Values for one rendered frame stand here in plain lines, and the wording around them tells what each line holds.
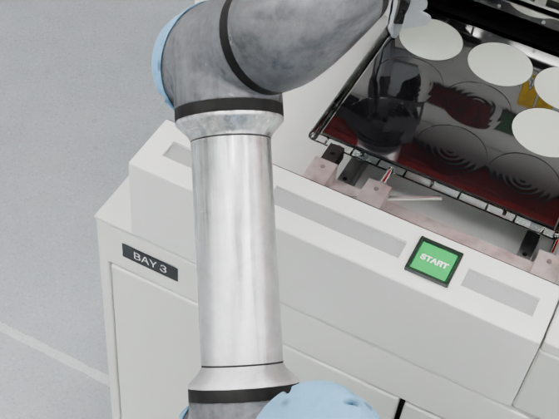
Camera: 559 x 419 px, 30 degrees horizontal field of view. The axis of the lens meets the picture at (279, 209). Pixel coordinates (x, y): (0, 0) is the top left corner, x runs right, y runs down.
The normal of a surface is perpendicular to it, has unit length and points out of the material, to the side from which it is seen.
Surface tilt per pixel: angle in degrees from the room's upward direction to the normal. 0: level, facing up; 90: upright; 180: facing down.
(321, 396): 37
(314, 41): 70
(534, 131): 0
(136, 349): 90
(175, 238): 90
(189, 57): 63
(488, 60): 0
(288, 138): 0
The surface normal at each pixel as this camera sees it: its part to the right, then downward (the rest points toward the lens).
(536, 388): -0.45, 0.65
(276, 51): -0.08, 0.50
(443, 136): 0.08, -0.66
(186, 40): -0.76, -0.11
